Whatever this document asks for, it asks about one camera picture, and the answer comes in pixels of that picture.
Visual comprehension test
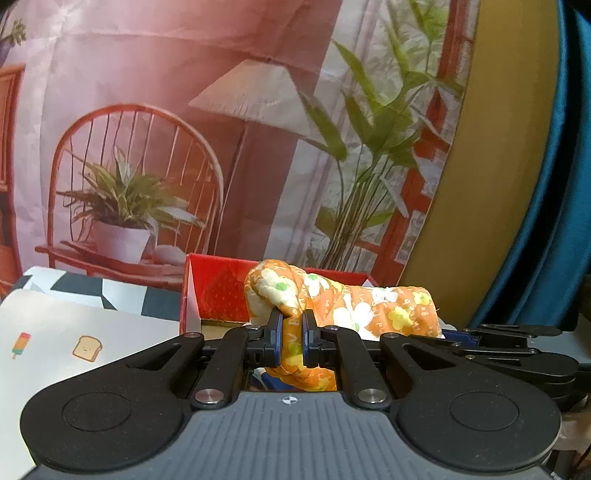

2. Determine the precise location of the orange floral cloth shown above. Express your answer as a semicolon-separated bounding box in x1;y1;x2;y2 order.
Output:
243;260;443;392

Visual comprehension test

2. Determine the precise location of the red strawberry cardboard box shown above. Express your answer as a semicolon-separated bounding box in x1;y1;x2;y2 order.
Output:
178;252;380;342

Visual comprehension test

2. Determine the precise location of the printed living room backdrop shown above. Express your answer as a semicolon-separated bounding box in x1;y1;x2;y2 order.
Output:
1;1;479;292

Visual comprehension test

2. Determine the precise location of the teal blue curtain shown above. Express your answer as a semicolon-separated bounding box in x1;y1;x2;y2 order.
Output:
469;1;590;327

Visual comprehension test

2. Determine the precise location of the cartoon print tablecloth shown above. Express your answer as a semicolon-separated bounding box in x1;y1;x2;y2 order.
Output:
1;266;180;479

